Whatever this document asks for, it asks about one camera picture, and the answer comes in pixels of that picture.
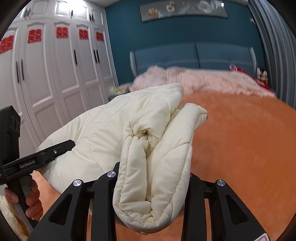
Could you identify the grey blue curtain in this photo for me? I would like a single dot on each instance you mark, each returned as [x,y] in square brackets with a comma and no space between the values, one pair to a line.
[279,46]

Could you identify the person left hand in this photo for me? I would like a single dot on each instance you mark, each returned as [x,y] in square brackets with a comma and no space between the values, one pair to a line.
[35,210]

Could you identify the red plush toy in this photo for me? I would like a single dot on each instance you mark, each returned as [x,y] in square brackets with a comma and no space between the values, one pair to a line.
[260,78]

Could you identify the cream quilted padded coat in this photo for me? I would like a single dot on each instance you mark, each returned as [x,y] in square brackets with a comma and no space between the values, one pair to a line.
[149,133]

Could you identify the cream fleece sleeve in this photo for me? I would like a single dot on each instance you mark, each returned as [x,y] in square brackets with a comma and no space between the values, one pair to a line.
[17,226]

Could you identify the blue upholstered headboard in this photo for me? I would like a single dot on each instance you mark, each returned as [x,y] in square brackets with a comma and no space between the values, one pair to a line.
[195,55]

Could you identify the nightstand with clutter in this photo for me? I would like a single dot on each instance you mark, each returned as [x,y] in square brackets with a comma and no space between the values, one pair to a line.
[121,89]

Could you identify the white wardrobe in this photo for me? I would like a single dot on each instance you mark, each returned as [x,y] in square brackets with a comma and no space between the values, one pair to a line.
[56,63]

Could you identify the framed wall painting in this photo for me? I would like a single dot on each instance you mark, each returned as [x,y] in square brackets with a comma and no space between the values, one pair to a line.
[168,9]

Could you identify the orange plush bedspread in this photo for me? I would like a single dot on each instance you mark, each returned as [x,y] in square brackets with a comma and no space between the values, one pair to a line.
[249,142]

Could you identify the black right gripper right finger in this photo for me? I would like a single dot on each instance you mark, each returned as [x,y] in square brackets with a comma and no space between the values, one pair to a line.
[230,218]

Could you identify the pink fluffy blanket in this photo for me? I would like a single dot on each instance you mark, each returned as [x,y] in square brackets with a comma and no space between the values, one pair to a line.
[232,81]

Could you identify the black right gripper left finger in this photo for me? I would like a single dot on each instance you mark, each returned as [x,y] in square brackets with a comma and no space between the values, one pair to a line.
[67,218]

